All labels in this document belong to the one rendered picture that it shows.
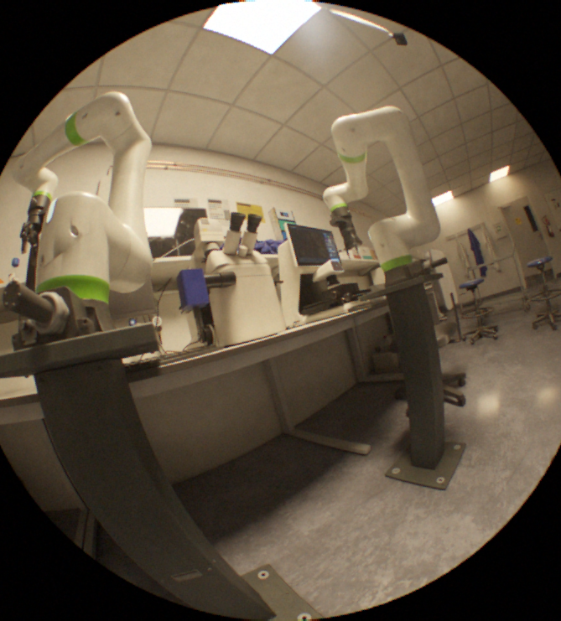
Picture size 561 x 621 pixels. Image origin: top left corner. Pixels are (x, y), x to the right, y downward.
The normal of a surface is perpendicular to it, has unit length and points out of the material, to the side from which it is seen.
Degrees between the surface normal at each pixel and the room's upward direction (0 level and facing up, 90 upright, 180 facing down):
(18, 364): 90
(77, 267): 90
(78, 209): 89
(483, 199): 90
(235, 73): 180
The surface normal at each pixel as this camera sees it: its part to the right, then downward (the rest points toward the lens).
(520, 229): -0.76, 0.15
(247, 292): 0.60, -0.21
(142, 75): 0.26, 0.96
